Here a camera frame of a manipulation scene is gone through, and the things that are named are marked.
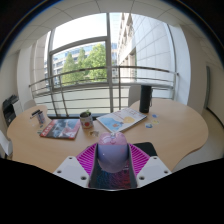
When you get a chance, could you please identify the plain white chair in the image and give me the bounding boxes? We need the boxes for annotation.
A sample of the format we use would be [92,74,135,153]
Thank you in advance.
[23,99,37,111]

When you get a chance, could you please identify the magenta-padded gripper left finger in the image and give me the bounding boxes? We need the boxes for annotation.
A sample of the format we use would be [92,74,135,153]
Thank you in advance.
[53,143,101,189]

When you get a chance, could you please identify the grey door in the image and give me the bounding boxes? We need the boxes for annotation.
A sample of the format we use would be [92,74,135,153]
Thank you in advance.
[203,65,212,109]

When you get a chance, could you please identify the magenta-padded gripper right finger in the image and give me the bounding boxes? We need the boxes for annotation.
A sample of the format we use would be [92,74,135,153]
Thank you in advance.
[127,143,173,189]

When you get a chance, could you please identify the lilac computer mouse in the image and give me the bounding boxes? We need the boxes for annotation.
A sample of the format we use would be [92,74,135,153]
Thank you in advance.
[96,131,130,174]

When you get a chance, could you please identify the white red mug with plant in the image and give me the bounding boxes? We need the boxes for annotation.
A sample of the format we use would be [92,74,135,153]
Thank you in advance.
[79,109,94,130]

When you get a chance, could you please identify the black galaxy-print mouse pad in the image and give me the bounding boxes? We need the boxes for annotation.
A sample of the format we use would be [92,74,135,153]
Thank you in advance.
[89,141,158,190]

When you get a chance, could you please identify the small dark stapler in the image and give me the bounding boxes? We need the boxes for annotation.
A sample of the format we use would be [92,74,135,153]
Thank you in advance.
[29,109,42,119]

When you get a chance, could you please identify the black and white printer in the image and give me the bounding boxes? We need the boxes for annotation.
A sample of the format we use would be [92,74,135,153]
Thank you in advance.
[2,94,21,128]

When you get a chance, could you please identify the black cylinder speaker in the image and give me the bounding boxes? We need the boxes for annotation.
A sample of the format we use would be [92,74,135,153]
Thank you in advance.
[138,84,153,114]

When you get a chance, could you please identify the small printed can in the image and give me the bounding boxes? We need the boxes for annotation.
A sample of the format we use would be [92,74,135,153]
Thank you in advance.
[36,110,46,126]

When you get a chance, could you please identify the grey metal balcony railing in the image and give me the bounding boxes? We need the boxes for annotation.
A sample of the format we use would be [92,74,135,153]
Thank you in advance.
[28,65,179,118]

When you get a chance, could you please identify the open light illustrated booklet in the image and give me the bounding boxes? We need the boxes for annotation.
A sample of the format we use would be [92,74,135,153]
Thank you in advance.
[96,107,148,133]

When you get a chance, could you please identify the dark red-edged magazine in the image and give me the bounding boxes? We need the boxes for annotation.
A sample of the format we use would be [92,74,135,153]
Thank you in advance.
[39,118,82,140]

